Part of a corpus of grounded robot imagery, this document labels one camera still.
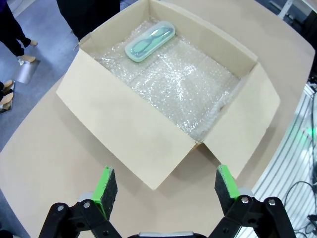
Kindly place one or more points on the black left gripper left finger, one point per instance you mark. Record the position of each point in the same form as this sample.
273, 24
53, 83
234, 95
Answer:
109, 198

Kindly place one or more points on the mannequin with maroon shawl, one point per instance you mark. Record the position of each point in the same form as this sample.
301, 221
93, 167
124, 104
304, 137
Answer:
12, 29

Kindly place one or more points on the green framed glasses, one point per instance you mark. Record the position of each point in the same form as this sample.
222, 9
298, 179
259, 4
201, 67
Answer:
142, 45

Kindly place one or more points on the person in grey hoodie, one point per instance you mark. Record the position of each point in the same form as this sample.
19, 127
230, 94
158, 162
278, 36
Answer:
79, 17

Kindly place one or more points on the large open cardboard box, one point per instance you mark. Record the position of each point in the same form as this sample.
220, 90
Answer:
119, 124

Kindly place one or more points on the aluminium frame rail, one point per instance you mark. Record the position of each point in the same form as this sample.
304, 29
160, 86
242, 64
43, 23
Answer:
284, 161

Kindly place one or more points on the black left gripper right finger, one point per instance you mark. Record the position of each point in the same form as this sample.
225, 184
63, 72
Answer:
226, 196

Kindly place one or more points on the clear bubble wrap sheet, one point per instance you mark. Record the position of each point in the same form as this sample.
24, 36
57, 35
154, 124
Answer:
173, 91

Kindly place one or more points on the mint green glasses case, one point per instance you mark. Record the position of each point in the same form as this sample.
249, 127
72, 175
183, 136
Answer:
138, 53

